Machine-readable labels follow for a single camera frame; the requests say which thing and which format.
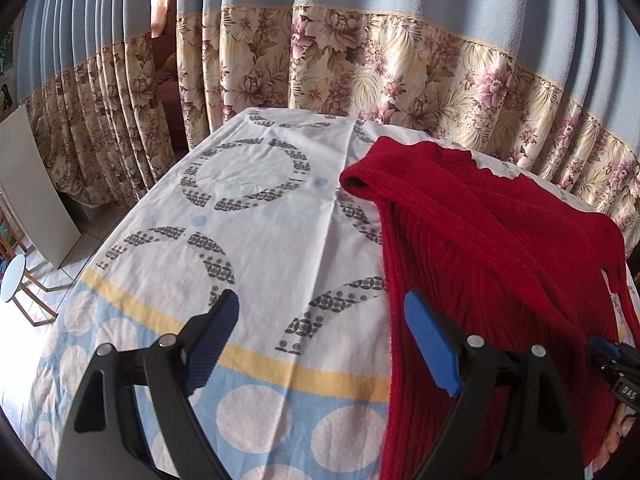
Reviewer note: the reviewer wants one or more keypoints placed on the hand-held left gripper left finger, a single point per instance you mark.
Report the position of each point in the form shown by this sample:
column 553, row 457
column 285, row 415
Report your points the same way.
column 215, row 340

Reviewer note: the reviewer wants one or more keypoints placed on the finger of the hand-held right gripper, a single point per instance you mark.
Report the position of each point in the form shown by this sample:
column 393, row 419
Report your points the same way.
column 602, row 349

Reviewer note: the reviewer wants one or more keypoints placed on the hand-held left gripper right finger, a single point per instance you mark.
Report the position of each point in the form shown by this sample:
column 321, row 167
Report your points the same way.
column 432, row 345

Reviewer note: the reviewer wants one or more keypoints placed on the red knit sweater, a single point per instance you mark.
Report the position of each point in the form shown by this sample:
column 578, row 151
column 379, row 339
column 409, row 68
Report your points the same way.
column 475, row 260

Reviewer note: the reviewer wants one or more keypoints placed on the person's right hand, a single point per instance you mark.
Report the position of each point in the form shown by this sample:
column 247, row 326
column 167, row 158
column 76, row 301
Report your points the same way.
column 620, row 435

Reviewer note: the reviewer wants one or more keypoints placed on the printed bed sheet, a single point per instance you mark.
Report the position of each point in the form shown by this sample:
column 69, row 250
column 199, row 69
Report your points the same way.
column 280, row 260

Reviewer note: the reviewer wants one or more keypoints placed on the white round stool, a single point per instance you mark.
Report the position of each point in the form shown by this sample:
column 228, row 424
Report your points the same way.
column 12, row 275

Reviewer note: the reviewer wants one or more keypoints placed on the white board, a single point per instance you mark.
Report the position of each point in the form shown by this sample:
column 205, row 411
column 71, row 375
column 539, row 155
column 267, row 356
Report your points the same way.
column 35, row 185

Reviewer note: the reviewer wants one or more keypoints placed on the blue floral curtain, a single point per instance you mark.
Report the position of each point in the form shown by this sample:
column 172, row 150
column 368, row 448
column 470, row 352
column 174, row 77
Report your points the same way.
column 100, row 85
column 400, row 35

